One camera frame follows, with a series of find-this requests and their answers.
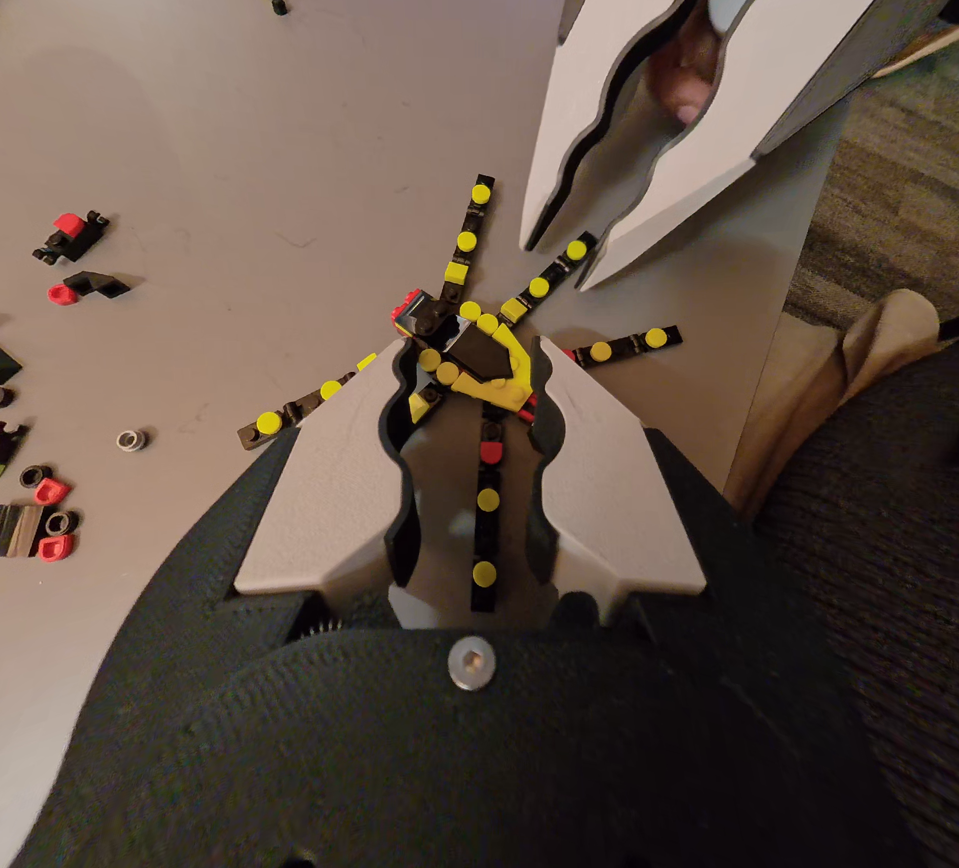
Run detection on black red lego claw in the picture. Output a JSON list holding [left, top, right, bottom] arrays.
[[47, 270, 130, 307]]

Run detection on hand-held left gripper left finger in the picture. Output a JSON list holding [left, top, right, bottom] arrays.
[[234, 339, 421, 595]]

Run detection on black red lego clip assembly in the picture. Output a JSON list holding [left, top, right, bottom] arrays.
[[32, 210, 111, 265]]

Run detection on pile of loose lego pieces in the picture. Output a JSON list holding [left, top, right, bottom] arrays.
[[0, 347, 79, 563]]

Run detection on yellow black lego spider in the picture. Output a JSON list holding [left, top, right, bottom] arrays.
[[238, 174, 684, 614]]

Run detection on person's right hand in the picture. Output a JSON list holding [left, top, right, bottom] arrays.
[[648, 6, 728, 127]]

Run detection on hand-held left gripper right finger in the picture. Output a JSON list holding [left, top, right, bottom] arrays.
[[528, 336, 707, 623]]

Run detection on tan trousers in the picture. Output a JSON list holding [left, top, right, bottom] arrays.
[[723, 287, 941, 518]]

